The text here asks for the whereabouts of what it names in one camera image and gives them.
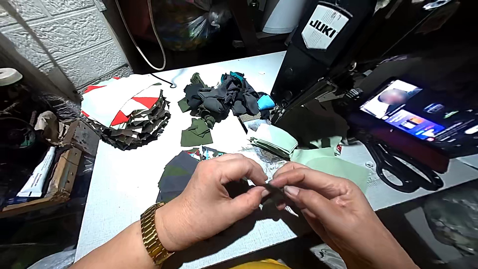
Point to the person's right hand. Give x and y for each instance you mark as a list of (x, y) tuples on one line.
[(336, 201)]

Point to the person's left hand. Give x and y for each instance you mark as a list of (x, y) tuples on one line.
[(201, 201)]

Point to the person's right fingers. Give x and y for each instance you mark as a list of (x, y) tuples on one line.
[(286, 166)]

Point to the person's right thumb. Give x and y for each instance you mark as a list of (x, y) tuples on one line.
[(310, 198)]

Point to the person's left thumb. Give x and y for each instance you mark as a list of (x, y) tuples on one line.
[(248, 203)]

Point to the person's right index finger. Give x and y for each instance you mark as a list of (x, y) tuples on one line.
[(304, 177)]

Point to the person's left index finger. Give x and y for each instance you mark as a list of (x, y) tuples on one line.
[(242, 167)]

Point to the small dark fabric piece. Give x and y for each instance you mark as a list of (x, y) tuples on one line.
[(274, 192)]

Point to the person's left forearm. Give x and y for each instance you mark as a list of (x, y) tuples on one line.
[(119, 248)]

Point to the person's right forearm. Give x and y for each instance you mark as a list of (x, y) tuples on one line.
[(381, 250)]

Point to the stack of light green pieces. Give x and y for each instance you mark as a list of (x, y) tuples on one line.
[(274, 141)]

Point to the light green fabric sheet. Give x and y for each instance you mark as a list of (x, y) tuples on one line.
[(336, 166)]

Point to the olive green fabric piece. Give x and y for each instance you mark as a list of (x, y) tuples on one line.
[(196, 135)]

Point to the person's body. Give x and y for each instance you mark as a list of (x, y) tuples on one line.
[(261, 265)]

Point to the stack of grey patterned fabric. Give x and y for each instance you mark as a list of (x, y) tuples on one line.
[(177, 175)]

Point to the pile of dark fabric scraps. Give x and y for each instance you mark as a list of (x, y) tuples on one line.
[(227, 95)]

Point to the round pile of camouflage fabric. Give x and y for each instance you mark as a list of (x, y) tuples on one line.
[(149, 130)]

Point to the black sewing machine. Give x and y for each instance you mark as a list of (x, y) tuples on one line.
[(310, 56)]

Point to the smartphone with lit screen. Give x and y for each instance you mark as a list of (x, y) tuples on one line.
[(422, 112)]

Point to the red and white fabric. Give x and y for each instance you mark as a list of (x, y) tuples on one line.
[(112, 99)]

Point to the white bucket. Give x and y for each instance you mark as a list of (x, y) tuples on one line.
[(282, 17)]

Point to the filled clear plastic bag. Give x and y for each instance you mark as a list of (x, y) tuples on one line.
[(186, 26)]

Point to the wooden box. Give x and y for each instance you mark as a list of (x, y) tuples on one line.
[(67, 175)]

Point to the crumpled brown paper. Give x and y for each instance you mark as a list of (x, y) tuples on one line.
[(47, 125)]

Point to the white tube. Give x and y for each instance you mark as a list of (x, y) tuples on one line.
[(39, 173)]

